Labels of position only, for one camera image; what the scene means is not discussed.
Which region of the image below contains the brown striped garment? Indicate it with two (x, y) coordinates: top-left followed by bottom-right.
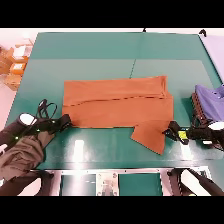
(191, 92), (205, 118)

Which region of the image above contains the silver frame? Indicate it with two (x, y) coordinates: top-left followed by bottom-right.
(42, 167), (214, 197)

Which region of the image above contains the orange T-shirt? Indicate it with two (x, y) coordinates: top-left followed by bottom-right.
(61, 75), (175, 156)

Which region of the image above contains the black cable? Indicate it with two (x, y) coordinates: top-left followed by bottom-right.
(190, 114), (205, 130)
(37, 98), (58, 120)

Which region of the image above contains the purple garment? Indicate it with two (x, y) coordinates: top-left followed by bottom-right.
(194, 83), (224, 124)

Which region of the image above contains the grey-brown garment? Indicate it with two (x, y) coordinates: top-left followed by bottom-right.
(0, 132), (57, 183)

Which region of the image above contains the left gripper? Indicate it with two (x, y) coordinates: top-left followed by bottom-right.
(59, 113), (73, 132)

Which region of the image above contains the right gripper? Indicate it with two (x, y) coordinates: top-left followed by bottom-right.
(163, 120), (190, 144)

